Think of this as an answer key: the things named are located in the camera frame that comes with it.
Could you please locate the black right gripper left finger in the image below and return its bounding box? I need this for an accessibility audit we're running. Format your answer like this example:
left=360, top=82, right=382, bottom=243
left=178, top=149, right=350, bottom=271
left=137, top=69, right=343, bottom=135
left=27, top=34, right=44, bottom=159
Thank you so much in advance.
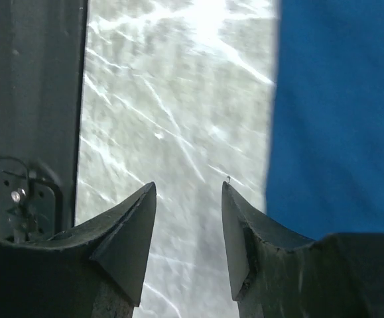
left=0, top=182, right=156, bottom=317

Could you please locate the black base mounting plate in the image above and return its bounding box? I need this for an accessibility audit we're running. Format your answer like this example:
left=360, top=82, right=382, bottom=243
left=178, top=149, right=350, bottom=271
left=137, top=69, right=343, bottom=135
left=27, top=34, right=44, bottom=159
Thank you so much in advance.
left=0, top=1, right=88, bottom=243

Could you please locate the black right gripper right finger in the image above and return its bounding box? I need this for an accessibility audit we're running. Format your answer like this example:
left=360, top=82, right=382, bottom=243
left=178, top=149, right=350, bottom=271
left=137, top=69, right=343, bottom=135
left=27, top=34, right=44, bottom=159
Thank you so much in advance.
left=222, top=183, right=384, bottom=317

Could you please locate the blue t shirt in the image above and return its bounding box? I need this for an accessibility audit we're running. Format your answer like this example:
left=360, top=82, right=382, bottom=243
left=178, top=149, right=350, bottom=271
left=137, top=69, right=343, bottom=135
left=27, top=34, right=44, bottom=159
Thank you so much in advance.
left=265, top=0, right=384, bottom=240

